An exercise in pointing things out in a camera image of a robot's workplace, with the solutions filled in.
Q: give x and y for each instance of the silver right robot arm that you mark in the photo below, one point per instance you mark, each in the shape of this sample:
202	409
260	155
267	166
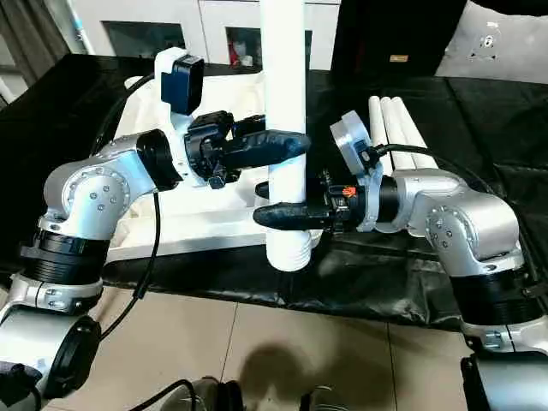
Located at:
462	223

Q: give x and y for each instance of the grey curtain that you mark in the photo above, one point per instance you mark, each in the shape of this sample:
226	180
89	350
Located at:
17	34

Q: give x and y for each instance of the black robot foot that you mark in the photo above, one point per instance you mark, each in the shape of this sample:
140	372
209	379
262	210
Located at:
318	399
218	396

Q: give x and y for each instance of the white plastic table leg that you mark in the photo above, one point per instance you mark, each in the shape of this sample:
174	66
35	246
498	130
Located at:
401	116
284	68
375	116
388	116

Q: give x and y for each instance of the black box with yellow label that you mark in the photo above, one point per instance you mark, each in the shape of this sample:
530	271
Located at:
385	34

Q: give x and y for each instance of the white cabinet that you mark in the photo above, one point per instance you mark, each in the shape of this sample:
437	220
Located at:
223	13

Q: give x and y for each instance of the white plastic table top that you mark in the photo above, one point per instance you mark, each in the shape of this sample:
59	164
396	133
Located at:
197	218

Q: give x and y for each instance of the black left robot foot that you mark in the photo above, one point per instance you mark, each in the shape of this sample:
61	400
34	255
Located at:
218	396

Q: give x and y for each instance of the black right robot foot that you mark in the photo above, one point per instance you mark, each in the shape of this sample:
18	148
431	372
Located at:
318	399

